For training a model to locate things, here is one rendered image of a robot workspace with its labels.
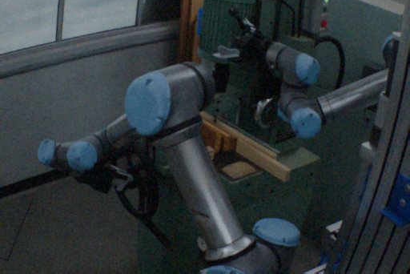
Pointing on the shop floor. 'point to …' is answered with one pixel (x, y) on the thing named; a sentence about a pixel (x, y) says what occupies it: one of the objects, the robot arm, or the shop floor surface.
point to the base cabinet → (186, 248)
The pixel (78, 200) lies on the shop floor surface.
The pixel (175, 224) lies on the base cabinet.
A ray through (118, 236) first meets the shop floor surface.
